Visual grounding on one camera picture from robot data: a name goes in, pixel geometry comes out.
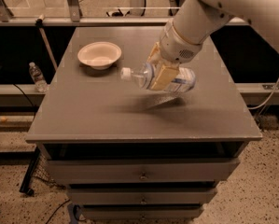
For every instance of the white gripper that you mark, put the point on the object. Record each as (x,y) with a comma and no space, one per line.
(175,49)

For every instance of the bottom grey drawer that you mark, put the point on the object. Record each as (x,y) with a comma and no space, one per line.
(140,212)

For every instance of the grey drawer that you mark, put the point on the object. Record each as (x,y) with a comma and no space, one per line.
(140,212)
(142,196)
(141,171)

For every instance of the middle grey drawer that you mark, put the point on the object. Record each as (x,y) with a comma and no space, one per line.
(142,196)

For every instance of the black metal stand leg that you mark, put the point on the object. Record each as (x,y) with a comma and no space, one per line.
(26,182)

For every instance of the small clear water bottle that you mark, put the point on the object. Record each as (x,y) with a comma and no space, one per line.
(37,76)

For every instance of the wooden stick with black clamp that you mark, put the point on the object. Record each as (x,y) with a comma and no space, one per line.
(39,24)

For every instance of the top grey drawer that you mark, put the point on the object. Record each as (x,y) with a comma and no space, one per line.
(141,171)

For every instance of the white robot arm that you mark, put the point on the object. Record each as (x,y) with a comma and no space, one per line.
(182,36)

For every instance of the white bowl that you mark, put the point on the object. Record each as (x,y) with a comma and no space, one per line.
(99,55)

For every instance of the blue label plastic bottle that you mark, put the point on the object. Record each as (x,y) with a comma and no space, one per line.
(169,79)

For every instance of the grey drawer cabinet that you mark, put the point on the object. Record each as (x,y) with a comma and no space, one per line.
(89,114)

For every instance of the metal railing frame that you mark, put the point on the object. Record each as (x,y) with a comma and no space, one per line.
(83,14)

